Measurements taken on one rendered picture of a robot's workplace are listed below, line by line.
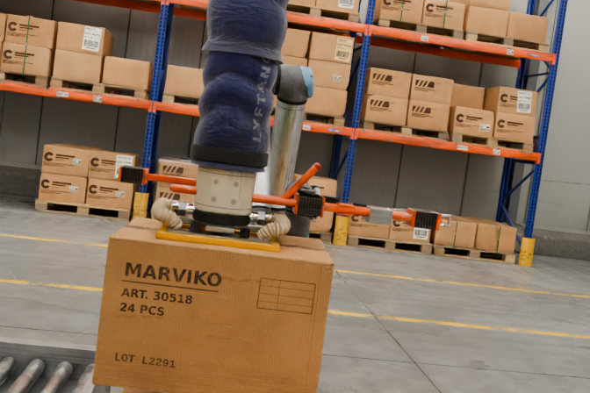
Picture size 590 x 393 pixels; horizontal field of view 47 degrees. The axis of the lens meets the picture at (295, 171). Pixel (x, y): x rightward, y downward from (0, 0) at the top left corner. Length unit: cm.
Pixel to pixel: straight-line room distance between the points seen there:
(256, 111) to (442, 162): 922
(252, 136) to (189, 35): 861
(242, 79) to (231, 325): 67
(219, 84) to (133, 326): 69
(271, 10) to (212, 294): 79
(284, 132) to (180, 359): 104
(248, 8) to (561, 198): 1030
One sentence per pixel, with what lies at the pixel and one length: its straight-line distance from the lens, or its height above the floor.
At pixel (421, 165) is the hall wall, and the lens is 1092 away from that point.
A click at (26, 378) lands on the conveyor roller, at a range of 233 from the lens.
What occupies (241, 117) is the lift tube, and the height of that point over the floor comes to 143.
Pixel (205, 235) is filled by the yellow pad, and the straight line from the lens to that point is 188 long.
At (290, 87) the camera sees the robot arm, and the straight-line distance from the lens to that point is 249.
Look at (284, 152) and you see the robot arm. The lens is 261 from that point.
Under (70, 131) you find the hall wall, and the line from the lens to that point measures 1058.
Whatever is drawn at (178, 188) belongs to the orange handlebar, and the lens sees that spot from 197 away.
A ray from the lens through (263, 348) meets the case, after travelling 187.
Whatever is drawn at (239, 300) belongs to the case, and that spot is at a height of 94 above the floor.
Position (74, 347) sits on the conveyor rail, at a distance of 246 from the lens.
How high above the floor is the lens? 139
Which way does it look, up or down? 3 degrees down
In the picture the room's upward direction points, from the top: 8 degrees clockwise
